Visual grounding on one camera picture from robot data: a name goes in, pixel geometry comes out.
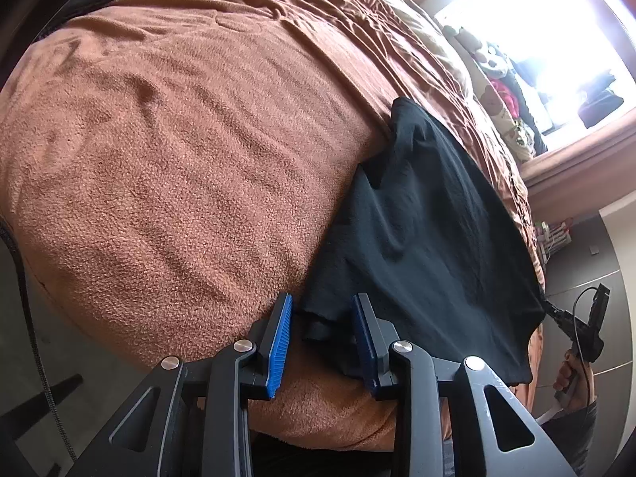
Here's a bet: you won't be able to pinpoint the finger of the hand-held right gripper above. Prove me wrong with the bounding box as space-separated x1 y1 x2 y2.
544 301 577 339

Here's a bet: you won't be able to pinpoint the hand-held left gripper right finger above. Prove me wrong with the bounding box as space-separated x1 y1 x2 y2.
350 293 580 477

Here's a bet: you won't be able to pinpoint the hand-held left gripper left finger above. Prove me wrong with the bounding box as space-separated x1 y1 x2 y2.
64 292 295 477

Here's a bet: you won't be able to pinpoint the black pants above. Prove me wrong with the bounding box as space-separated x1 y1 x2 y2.
298 97 547 386

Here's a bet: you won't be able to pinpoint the person's right forearm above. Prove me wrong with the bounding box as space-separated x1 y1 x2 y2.
539 405 597 473

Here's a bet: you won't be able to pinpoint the person's right hand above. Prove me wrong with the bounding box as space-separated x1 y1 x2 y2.
553 350 597 411

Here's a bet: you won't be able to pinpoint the striped paper bag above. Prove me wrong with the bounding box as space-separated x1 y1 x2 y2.
539 219 572 262

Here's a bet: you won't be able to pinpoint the brown fleece blanket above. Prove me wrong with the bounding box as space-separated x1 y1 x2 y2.
0 0 547 450

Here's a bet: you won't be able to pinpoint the printed beige cushion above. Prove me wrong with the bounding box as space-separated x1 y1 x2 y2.
467 74 535 160

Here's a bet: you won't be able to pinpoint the dark hanging garment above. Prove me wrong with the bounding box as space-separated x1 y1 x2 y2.
579 74 624 127

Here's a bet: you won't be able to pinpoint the pile of clothes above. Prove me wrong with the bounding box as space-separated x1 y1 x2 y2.
497 74 547 155

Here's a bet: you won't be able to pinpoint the bright window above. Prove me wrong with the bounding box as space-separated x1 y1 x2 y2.
437 0 636 135

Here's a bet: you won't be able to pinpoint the grey plush toy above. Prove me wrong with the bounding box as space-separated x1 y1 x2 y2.
442 25 478 55

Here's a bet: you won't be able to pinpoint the beige quilt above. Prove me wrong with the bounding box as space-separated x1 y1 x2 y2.
358 0 478 105

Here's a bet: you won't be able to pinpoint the black braided cable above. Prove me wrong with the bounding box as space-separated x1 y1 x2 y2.
0 219 68 458

